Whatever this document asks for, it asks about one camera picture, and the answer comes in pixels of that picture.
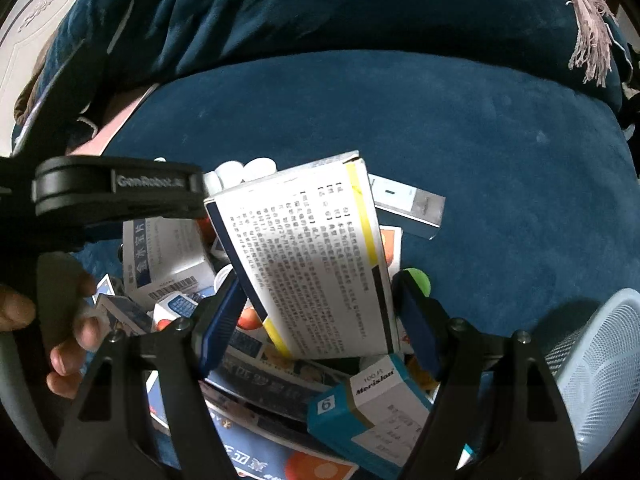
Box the white medicine box yellow stripe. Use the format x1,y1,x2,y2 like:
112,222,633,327
204,150,402,361

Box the brown furry cloth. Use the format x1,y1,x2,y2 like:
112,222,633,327
14,44,57,117

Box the pink tassel fringe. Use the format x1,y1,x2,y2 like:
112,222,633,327
537,0,623,88

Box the dark blue long box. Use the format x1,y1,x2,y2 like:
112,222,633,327
202,342,352,422

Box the pink cloth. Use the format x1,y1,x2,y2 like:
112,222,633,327
65,85,162,157

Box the scattered bottle caps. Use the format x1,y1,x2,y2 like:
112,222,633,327
202,157,432,297

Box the white mesh basket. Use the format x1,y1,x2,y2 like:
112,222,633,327
542,287,640,480

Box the person's left hand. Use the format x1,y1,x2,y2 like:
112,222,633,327
0,276,116,401

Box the small white box blue grid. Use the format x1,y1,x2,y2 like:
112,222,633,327
152,290,203,332

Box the silver foil box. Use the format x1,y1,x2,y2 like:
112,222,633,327
367,174,447,240

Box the white box orange print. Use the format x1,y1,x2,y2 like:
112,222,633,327
378,227,405,276

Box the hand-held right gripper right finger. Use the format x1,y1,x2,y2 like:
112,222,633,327
392,270,583,480

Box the teal white medicine box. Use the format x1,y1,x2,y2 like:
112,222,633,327
306,352,435,479

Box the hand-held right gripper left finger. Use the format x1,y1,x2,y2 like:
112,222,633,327
50,270,248,480

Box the white box blue lettering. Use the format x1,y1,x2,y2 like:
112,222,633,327
122,217,218,311

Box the dark blue crumpled blanket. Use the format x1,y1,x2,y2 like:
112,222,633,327
40,0,637,113

